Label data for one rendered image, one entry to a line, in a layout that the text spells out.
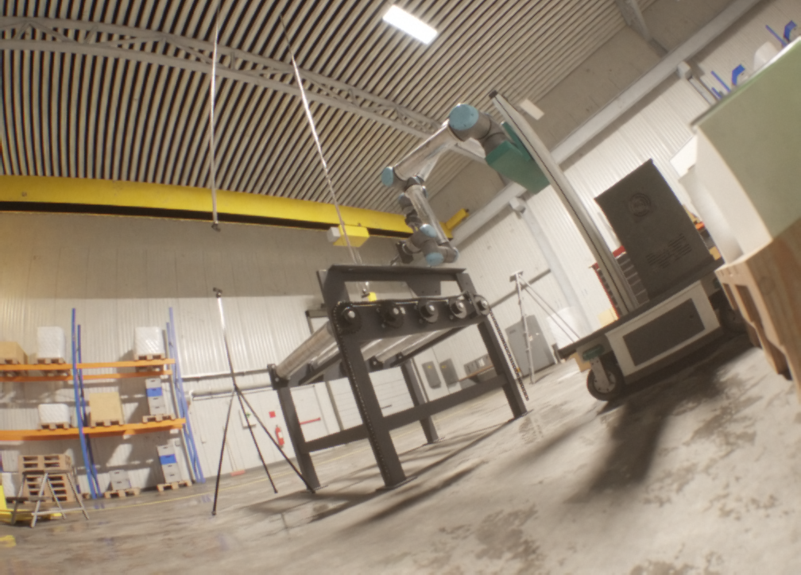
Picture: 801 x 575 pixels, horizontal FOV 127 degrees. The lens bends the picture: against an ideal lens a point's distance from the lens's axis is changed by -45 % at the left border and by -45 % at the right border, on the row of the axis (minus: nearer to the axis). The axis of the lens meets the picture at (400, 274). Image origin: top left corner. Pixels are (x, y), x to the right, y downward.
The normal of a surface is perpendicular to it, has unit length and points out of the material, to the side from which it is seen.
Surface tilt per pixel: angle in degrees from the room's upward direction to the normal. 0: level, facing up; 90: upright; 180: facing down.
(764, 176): 90
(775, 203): 90
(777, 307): 90
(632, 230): 90
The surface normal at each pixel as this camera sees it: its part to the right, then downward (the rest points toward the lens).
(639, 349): -0.68, -0.04
